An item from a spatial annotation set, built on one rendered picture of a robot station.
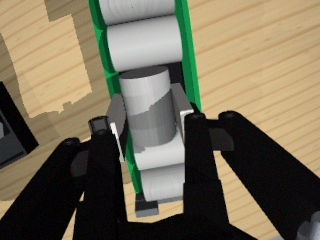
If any black rectangular box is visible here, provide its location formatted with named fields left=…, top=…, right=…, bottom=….
left=0, top=81, right=39, bottom=170

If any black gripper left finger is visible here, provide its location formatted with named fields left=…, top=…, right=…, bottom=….
left=0, top=92, right=129, bottom=240

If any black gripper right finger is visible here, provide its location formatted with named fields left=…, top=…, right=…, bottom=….
left=171, top=83, right=320, bottom=240

